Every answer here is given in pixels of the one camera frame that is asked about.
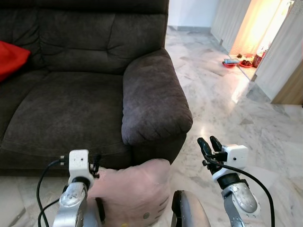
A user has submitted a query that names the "pale pink pillow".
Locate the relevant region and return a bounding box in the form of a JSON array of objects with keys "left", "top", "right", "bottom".
[{"left": 88, "top": 158, "right": 172, "bottom": 227}]

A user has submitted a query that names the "dark grey fabric sofa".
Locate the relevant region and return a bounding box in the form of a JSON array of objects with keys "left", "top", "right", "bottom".
[{"left": 0, "top": 0, "right": 193, "bottom": 171}]

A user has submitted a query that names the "red pillow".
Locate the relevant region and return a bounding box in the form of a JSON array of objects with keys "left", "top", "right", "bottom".
[{"left": 0, "top": 41, "right": 31, "bottom": 83}]

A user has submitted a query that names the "red can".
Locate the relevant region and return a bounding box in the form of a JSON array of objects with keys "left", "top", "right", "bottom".
[{"left": 252, "top": 47, "right": 268, "bottom": 68}]

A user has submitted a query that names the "white cabinet with wooden side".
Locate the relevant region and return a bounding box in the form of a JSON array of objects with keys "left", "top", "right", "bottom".
[{"left": 254, "top": 0, "right": 303, "bottom": 105}]

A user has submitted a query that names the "beige slatted cabinet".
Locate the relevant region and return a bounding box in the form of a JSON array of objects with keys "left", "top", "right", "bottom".
[{"left": 211, "top": 0, "right": 252, "bottom": 46}]

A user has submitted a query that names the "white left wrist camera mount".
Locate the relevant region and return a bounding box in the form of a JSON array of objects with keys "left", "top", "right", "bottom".
[{"left": 69, "top": 150, "right": 91, "bottom": 183}]

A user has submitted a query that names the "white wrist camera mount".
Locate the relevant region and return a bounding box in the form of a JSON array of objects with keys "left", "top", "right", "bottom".
[
  {"left": 212, "top": 145, "right": 249, "bottom": 183},
  {"left": 69, "top": 150, "right": 91, "bottom": 183}
]

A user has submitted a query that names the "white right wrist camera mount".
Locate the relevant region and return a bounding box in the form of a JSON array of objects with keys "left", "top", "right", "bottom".
[{"left": 212, "top": 145, "right": 249, "bottom": 183}]

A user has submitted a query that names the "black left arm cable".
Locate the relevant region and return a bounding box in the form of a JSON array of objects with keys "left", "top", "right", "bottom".
[{"left": 36, "top": 159, "right": 71, "bottom": 227}]

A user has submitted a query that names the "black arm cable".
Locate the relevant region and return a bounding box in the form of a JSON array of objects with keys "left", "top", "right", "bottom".
[
  {"left": 203, "top": 158, "right": 276, "bottom": 227},
  {"left": 36, "top": 159, "right": 71, "bottom": 227}
]

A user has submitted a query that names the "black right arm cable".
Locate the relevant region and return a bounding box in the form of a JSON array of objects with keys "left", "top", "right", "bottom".
[{"left": 203, "top": 158, "right": 276, "bottom": 227}]

